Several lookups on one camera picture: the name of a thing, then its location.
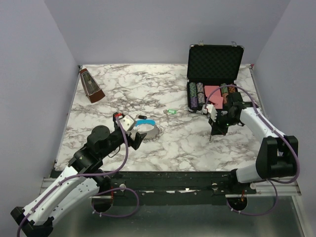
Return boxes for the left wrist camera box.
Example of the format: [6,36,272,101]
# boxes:
[113,113,136,131]

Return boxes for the pink playing card deck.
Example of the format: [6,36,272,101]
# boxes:
[204,85,224,109]

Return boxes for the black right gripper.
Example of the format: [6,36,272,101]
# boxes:
[208,111,240,136]

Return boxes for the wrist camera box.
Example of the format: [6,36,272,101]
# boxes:
[113,113,136,131]
[201,104,217,122]

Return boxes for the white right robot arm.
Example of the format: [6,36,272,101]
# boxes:
[209,92,299,194]

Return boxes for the brown wooden metronome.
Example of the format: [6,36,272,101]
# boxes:
[79,69,105,104]

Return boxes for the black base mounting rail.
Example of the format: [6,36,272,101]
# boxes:
[41,170,302,207]

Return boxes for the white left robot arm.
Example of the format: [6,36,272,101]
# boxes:
[11,122,146,237]

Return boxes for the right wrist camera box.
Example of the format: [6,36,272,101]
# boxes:
[201,104,217,122]

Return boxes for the key with green tag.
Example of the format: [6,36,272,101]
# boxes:
[163,109,177,115]

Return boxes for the black poker chip case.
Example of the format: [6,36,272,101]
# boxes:
[187,42,244,113]

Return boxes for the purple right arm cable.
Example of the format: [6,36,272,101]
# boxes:
[204,85,301,217]

